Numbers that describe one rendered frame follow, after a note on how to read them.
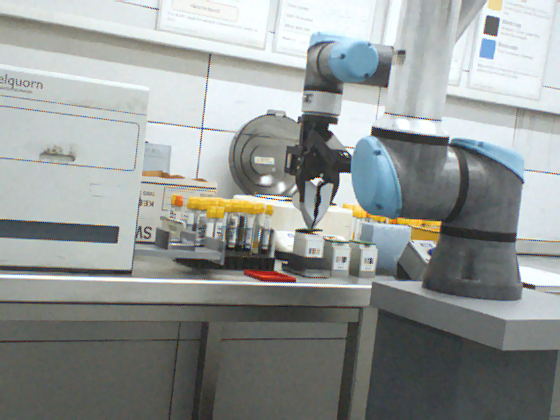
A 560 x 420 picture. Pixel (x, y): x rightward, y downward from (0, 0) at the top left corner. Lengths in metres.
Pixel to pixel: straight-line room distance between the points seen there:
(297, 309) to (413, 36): 0.55
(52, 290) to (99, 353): 0.81
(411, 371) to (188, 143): 1.00
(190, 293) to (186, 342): 0.80
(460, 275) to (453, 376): 0.15
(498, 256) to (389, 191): 0.20
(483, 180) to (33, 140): 0.67
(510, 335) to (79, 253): 0.65
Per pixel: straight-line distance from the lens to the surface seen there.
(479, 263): 1.37
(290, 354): 2.43
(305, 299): 1.58
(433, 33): 1.32
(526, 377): 1.42
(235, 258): 1.65
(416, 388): 1.39
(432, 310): 1.31
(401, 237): 1.88
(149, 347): 2.23
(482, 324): 1.24
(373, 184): 1.30
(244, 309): 1.56
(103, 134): 1.43
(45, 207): 1.41
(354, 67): 1.57
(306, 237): 1.68
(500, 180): 1.38
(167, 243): 1.51
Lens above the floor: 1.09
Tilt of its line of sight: 3 degrees down
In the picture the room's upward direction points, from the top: 7 degrees clockwise
